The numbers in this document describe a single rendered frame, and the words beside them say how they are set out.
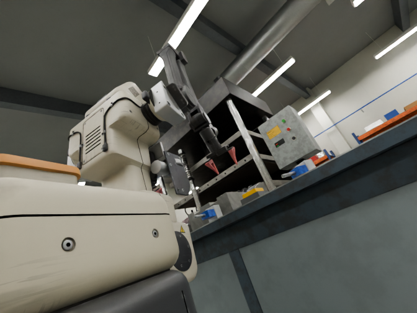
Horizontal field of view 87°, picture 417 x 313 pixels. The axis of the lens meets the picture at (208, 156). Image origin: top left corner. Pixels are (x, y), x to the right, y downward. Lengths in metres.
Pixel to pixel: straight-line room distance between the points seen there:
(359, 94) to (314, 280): 7.28
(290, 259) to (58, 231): 0.69
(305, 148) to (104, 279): 1.56
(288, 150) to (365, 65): 6.54
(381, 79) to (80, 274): 7.84
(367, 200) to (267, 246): 0.34
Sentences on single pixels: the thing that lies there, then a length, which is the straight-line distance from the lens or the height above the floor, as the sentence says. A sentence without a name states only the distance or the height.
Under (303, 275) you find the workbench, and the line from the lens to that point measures 0.81.
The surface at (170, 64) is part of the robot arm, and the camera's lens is 1.05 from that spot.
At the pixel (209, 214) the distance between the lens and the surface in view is 0.86.
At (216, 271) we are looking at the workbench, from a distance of 1.00.
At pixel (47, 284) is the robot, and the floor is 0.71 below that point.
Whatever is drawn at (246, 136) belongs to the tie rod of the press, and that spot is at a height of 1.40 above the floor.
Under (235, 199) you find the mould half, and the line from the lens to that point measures 0.95.
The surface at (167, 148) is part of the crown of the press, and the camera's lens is 2.38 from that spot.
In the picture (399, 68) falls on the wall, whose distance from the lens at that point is 7.93.
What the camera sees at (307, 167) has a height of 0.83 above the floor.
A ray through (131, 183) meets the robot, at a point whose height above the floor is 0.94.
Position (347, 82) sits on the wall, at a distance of 8.04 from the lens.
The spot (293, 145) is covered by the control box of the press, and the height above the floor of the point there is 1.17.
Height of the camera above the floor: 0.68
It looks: 23 degrees up
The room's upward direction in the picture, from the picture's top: 22 degrees counter-clockwise
